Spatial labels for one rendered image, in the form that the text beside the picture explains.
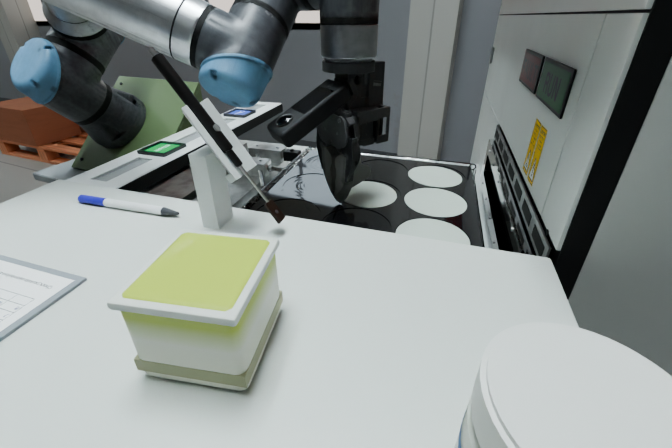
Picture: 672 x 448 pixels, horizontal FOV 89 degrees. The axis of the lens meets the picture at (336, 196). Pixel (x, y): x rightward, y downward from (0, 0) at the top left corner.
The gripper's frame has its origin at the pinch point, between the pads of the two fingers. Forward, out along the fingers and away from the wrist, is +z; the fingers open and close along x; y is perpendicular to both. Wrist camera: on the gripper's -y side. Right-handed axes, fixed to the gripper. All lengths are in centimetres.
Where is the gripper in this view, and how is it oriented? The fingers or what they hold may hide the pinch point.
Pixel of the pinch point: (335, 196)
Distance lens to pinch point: 54.3
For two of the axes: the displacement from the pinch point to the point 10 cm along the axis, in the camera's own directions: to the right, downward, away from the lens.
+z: 0.0, 8.9, 4.7
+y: 8.1, -2.7, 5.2
